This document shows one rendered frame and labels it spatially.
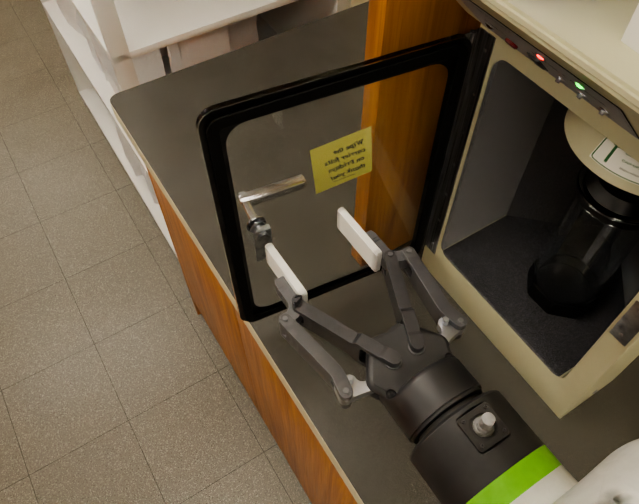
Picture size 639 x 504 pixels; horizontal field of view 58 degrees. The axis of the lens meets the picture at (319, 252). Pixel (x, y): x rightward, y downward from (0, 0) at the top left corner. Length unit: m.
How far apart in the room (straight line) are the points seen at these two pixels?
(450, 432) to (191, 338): 1.61
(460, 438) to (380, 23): 0.43
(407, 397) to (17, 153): 2.45
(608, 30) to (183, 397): 1.67
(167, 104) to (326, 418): 0.75
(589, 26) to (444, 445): 0.32
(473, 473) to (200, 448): 1.46
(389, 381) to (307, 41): 1.04
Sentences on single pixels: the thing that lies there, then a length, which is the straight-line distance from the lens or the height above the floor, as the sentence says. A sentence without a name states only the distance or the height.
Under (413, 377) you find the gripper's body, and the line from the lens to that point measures 0.48.
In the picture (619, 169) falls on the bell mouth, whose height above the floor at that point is 1.33.
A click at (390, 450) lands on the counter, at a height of 0.94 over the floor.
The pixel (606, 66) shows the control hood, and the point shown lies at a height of 1.51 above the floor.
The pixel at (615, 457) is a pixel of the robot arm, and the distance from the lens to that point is 0.37.
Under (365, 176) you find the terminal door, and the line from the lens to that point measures 0.72.
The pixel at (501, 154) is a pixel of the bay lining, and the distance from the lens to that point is 0.83.
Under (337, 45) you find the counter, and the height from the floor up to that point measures 0.94.
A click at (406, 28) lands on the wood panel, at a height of 1.38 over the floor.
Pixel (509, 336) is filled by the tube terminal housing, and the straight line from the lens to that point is 0.90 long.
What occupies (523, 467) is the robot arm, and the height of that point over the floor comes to 1.33.
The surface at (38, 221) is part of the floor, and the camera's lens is 2.48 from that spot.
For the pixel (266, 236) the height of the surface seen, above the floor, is 1.20.
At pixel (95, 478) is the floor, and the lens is 1.92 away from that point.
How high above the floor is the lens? 1.75
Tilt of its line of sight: 55 degrees down
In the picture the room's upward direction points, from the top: straight up
